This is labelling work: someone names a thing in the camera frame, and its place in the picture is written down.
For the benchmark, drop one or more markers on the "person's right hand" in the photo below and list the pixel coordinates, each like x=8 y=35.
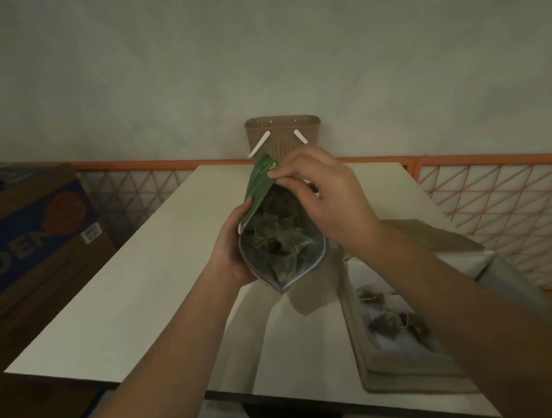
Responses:
x=333 y=198

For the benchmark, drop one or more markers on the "person's left hand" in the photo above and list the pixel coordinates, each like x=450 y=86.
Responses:
x=227 y=256

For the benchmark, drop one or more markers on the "green foil pouch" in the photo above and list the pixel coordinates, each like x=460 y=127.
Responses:
x=260 y=179

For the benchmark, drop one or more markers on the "pyramid tea bag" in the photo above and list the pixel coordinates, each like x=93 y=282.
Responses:
x=371 y=297
x=417 y=329
x=385 y=325

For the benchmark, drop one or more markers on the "beige paper box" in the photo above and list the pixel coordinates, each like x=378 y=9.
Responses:
x=407 y=371

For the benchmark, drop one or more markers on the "person's left forearm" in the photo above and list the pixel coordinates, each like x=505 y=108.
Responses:
x=164 y=372

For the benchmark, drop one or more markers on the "person's right forearm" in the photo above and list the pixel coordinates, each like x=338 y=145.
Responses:
x=474 y=320

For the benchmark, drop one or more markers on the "blue print cardboard box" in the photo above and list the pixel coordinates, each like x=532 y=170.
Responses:
x=25 y=231

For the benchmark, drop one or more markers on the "brown plastic basket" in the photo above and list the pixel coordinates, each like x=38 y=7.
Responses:
x=281 y=143

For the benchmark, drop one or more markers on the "orange mesh fence panel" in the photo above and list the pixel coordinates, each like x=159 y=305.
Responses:
x=130 y=196
x=514 y=210

